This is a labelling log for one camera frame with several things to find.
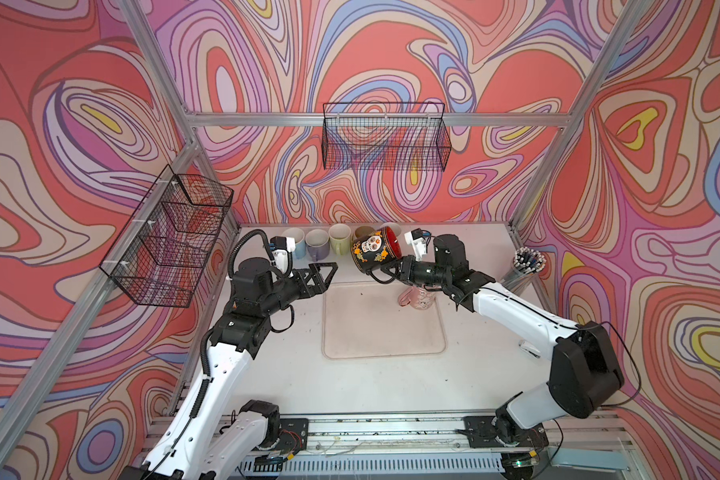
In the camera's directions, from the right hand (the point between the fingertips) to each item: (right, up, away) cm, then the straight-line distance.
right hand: (385, 274), depth 79 cm
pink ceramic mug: (+11, -8, +11) cm, 17 cm away
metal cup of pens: (+42, +3, +8) cm, 43 cm away
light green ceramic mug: (-14, +11, +25) cm, 31 cm away
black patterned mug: (-3, +7, -3) cm, 8 cm away
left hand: (-14, +2, -9) cm, 17 cm away
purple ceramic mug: (-22, +9, +28) cm, 37 cm away
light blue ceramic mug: (-28, +9, +23) cm, 37 cm away
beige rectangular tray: (-5, -16, +15) cm, 23 cm away
